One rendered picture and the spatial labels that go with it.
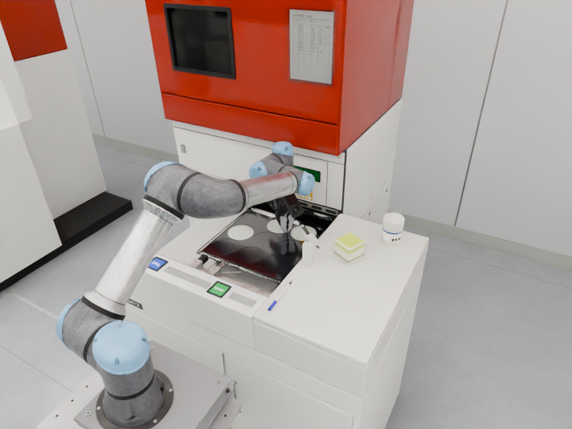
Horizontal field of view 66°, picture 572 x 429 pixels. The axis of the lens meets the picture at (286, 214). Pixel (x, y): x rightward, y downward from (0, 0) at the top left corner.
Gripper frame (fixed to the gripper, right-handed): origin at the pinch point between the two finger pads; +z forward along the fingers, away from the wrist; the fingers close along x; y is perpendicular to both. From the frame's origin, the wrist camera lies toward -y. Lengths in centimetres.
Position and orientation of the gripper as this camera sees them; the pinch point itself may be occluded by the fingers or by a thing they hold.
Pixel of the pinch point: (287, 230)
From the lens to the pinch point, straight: 170.2
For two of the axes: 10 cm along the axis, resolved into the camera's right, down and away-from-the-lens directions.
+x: -8.8, 2.7, -3.9
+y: -4.7, -4.7, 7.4
